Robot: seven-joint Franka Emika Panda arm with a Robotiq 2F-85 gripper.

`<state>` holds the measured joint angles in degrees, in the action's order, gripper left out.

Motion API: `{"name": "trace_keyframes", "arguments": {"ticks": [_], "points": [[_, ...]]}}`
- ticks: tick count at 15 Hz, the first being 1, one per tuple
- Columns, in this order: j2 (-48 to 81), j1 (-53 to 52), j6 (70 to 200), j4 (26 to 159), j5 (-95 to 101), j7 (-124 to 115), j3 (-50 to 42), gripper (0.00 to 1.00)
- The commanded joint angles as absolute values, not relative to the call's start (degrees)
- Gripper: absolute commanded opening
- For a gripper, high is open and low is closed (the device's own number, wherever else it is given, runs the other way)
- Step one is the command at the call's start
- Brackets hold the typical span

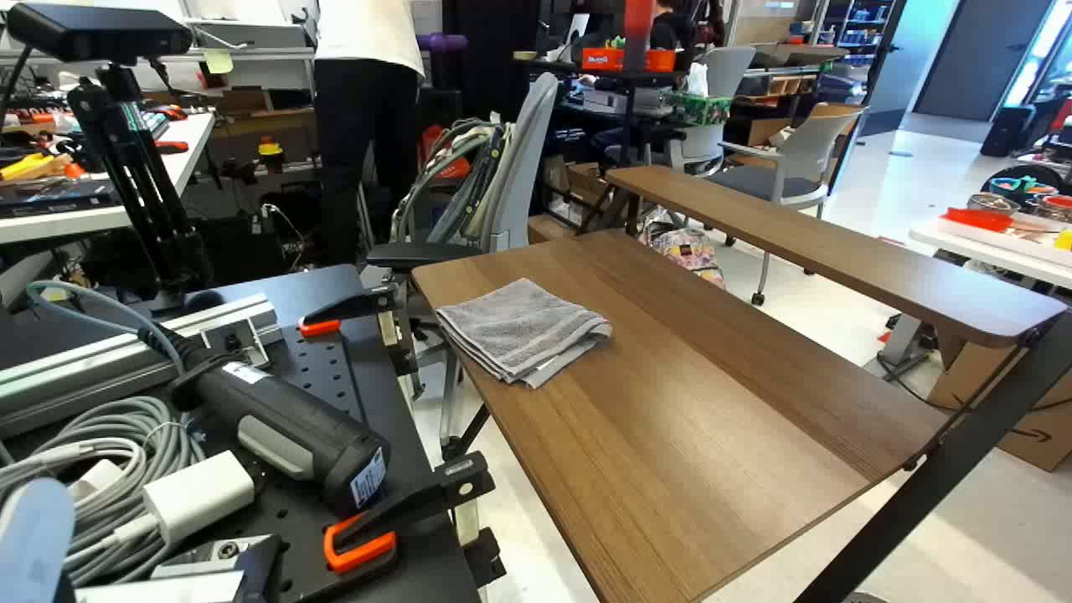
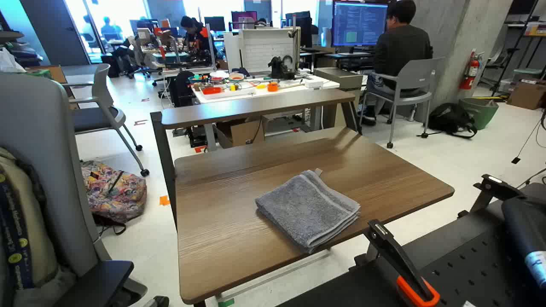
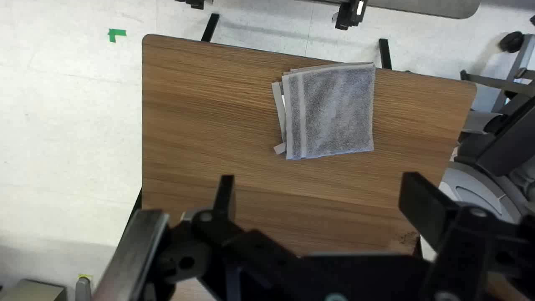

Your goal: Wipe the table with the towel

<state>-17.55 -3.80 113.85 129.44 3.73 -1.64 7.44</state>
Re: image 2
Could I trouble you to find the gray towel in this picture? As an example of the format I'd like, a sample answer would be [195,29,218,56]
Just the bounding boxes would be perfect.
[254,167,362,254]

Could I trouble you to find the cardboard box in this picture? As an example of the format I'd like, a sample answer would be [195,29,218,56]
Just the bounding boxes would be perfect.
[507,78,546,111]
[215,118,266,150]

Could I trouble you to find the cluttered white back table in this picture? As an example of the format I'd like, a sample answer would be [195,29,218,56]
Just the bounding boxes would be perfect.
[160,87,360,131]

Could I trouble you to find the white work table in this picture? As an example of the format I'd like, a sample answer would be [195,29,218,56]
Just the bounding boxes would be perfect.
[191,70,341,107]

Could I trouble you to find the black curved desk object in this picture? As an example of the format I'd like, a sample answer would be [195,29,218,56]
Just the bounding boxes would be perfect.
[266,53,299,82]

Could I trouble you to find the gray flat case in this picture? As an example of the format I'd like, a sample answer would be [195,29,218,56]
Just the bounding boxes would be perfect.
[314,67,365,92]

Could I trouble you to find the white board panel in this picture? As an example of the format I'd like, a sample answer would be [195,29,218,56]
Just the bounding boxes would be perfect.
[224,26,302,75]

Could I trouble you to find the monitor with purple screen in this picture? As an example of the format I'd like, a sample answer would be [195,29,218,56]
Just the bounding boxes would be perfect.
[230,10,259,31]

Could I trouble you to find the person with black hair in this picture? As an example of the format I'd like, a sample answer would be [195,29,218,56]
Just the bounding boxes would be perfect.
[179,14,213,68]

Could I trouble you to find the dark computer monitor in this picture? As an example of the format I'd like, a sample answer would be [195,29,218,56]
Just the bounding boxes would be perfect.
[203,15,227,34]

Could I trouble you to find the black orange bar clamp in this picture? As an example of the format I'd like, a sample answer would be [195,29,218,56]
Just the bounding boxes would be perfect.
[362,218,444,307]
[469,172,526,218]

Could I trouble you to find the large computer monitor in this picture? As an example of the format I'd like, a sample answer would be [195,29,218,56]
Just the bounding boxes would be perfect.
[331,0,391,51]

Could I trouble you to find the colorful patterned backpack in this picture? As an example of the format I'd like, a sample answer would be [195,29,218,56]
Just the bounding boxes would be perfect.
[80,160,148,235]

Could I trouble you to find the gray chair with armrests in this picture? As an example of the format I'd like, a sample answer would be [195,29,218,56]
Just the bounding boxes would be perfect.
[358,56,447,150]

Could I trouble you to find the seated person in dark shirt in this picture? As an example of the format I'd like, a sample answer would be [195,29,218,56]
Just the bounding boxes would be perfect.
[360,0,435,128]

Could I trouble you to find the gray plastic chair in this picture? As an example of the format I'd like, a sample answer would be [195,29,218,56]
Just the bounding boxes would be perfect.
[67,63,152,179]

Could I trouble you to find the black backpack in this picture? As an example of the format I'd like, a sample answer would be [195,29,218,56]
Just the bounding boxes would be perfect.
[427,101,478,142]

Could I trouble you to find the red fire extinguisher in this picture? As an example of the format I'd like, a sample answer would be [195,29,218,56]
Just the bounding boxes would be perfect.
[457,48,483,92]

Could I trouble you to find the green bin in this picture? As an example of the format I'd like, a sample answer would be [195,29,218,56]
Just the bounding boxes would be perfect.
[459,97,502,131]

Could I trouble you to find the black perforated base board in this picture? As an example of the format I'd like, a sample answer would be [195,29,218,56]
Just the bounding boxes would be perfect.
[278,182,546,307]

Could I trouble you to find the gray chair with black seat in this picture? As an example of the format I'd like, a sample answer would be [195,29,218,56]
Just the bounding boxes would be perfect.
[0,72,148,307]

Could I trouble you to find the black tripod leg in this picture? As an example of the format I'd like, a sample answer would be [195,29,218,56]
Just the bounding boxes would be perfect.
[508,107,546,167]

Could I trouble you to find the beige black bag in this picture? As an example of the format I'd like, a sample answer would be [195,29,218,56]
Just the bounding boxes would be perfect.
[0,145,61,295]

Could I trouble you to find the dark gray door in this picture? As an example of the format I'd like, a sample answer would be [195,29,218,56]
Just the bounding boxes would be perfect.
[20,0,90,68]

